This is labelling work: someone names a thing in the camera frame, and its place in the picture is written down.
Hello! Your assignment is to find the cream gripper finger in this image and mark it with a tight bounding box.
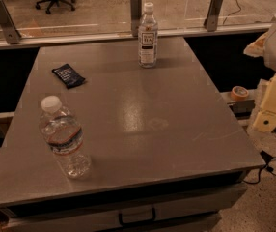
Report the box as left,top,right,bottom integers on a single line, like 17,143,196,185
253,110,276,132

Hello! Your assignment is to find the clear bottle red-blue label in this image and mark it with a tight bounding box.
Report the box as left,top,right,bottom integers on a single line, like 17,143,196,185
39,96,92,179

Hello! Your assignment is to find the black power cable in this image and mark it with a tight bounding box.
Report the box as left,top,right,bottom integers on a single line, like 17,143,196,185
242,150,276,186

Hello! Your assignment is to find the roll of tan tape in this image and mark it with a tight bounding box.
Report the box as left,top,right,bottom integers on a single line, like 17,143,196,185
231,86,249,102

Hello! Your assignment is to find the left metal barrier bracket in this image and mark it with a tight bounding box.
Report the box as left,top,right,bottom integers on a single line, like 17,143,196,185
0,0,21,44

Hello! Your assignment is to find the black snack packet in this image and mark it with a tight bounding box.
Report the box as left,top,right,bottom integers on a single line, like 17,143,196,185
52,64,86,89

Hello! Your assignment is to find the grey table drawer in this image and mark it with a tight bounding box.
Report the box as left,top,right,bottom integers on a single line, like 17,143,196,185
2,183,246,232

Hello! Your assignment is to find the middle metal barrier bracket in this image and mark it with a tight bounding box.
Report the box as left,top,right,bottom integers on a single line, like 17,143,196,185
130,0,142,37

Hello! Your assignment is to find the tall clear labelled water bottle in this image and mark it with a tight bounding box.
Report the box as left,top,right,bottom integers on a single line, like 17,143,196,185
138,2,158,68

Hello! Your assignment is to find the black drawer handle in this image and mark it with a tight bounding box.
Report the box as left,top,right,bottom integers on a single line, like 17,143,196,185
118,207,156,227

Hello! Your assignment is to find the right metal barrier bracket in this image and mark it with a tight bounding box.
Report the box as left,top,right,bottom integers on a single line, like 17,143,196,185
204,0,223,32

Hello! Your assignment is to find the metal barrier bracket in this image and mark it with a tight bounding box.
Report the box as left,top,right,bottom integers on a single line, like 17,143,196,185
0,0,21,44
130,0,142,37
204,0,223,32

